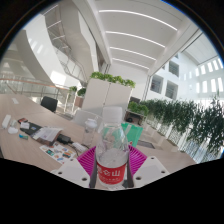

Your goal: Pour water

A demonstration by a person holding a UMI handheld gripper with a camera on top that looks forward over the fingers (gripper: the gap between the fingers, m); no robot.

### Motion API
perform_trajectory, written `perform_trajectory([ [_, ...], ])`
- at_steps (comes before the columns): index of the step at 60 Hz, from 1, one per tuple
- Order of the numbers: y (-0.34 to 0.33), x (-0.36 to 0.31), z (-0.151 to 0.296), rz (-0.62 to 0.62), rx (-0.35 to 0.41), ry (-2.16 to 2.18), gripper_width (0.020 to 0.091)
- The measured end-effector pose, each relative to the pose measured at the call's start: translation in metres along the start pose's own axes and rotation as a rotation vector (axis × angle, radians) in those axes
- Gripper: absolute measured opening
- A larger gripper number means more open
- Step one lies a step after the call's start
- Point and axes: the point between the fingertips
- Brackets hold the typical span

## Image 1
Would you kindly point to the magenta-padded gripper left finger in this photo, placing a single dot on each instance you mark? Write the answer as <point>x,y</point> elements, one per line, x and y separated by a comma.
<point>75,170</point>

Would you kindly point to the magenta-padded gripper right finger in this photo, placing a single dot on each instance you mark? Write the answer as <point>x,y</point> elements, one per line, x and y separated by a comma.
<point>150,170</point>

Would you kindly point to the clear red-labelled water bottle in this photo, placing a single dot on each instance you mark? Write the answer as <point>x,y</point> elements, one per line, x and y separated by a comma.
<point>112,156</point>

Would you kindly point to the colourful sticker sheet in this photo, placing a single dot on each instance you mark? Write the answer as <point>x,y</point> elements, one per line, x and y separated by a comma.
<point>56,152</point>

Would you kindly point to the black rectangular box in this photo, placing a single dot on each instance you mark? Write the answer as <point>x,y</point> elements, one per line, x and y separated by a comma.
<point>64,138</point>

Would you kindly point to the clear shaker bottle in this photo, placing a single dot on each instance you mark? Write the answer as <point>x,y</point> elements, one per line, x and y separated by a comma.
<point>89,133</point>

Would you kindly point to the open notebook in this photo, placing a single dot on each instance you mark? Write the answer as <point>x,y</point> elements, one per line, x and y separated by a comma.
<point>48,134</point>

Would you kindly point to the black flat pouch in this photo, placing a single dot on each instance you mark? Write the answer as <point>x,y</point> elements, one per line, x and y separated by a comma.
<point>33,128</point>

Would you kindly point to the small teal object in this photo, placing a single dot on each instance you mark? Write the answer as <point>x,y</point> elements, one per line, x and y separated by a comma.
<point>23,136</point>

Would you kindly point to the row of green trees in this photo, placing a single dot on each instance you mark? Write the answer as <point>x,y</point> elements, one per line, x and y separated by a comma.
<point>193,123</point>

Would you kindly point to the black office chair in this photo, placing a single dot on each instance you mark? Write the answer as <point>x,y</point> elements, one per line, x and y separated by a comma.
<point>49,104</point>

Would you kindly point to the small potted green plant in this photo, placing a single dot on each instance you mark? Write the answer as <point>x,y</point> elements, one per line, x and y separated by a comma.
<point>81,92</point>
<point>73,89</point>

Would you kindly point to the white cabinet with plants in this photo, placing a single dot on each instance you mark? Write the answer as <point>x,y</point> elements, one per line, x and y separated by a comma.
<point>106,95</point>

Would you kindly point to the white power adapter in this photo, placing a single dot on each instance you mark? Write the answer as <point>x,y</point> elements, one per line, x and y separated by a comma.
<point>6,121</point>

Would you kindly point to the white paper slip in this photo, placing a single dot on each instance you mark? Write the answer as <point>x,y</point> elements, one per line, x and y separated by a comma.
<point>15,100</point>

